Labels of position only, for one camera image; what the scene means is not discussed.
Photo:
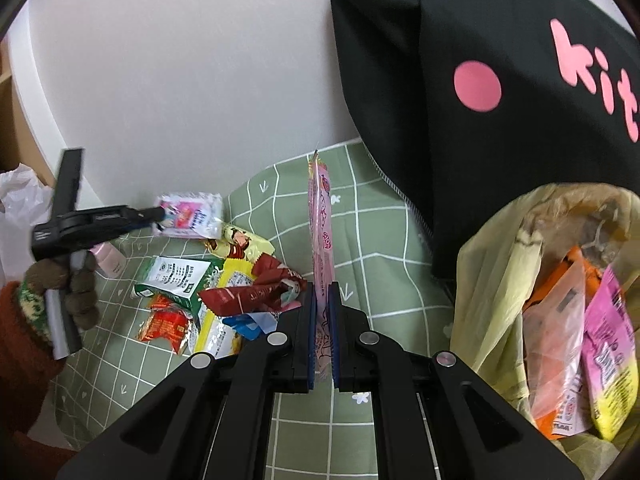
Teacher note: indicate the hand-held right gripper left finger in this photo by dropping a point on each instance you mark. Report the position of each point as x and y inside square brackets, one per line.
[300, 345]

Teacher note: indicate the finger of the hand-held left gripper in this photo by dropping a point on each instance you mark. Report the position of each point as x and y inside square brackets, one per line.
[147, 221]
[147, 211]

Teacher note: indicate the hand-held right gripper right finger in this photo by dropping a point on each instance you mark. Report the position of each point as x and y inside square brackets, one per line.
[347, 345]

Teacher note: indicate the white packet with pink label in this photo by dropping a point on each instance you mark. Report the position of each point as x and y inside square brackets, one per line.
[192, 215]

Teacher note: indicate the green and white milk carton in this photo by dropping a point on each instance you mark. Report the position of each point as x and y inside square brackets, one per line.
[170, 277]

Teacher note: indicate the yellow snack packet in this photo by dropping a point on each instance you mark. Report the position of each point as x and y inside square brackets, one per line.
[215, 337]

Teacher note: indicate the light pink snack wrapper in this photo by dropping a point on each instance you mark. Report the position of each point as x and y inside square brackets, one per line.
[321, 240]

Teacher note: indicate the bin with yellow liner bag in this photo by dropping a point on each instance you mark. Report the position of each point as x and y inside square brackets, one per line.
[490, 300]

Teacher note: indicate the orange snack bag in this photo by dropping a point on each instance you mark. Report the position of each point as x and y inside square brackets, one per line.
[555, 340]

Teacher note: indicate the magenta snack packet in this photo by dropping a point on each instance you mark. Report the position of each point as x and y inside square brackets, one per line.
[607, 360]

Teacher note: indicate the person's left hand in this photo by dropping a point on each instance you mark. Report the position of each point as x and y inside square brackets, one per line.
[82, 300]

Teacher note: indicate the blue snack wrapper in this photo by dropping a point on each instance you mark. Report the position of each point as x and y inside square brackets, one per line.
[250, 322]

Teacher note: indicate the white plastic bag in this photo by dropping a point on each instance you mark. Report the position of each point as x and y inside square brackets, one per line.
[20, 210]

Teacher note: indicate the dark red snack wrapper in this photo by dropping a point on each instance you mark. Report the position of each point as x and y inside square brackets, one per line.
[245, 295]

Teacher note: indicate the red orange snack wrapper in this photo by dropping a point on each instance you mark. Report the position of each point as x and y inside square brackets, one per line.
[162, 325]

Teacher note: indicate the wooden shelf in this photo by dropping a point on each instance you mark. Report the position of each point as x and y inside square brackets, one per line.
[20, 125]

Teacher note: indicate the green checked tablecloth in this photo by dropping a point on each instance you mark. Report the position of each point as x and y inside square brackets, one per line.
[300, 210]

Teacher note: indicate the black pillow with pink print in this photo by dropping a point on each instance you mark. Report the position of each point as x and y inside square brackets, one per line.
[450, 160]

